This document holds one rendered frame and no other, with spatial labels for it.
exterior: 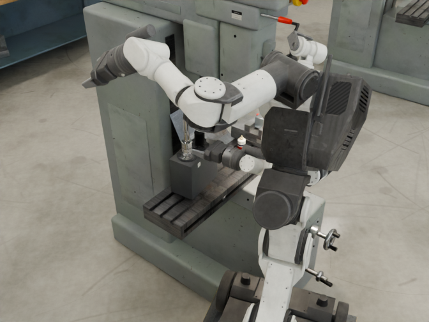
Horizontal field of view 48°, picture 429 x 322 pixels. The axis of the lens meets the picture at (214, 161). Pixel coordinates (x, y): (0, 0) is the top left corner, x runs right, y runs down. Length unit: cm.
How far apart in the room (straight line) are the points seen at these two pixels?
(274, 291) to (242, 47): 101
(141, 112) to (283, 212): 134
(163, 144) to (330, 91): 128
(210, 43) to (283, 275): 104
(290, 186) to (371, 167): 269
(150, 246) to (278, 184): 172
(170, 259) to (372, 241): 137
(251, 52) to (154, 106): 62
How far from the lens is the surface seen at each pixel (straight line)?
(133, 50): 134
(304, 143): 148
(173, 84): 125
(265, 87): 129
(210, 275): 286
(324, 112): 149
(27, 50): 582
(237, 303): 227
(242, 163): 191
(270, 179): 148
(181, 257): 295
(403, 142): 454
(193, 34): 226
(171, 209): 217
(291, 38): 162
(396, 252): 346
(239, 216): 255
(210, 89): 119
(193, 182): 215
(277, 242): 184
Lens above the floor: 236
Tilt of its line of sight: 36 degrees down
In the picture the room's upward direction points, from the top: straight up
